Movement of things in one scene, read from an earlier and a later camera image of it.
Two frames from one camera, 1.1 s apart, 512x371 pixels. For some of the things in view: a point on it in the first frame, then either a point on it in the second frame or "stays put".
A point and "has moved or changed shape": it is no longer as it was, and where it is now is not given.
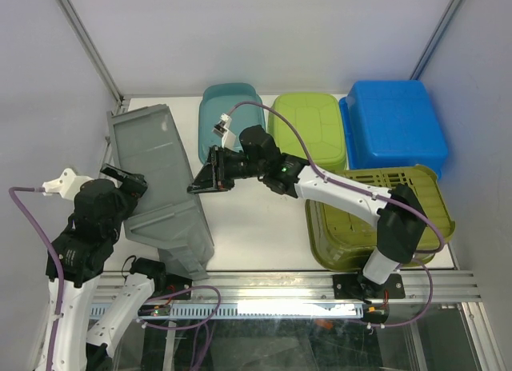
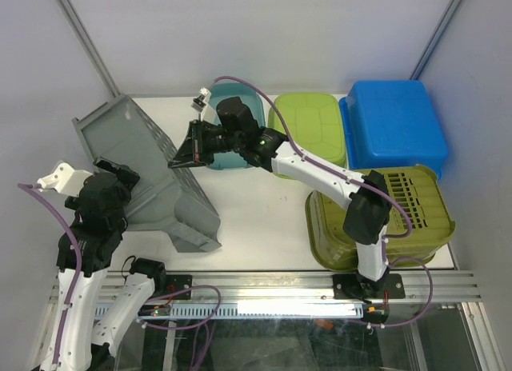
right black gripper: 212,174 -> 190,153
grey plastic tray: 170,217 has moved or changed shape
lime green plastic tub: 318,117 stays put
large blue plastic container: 391,124 stays put
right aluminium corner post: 438,33 stays put
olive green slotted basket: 343,238 stays put
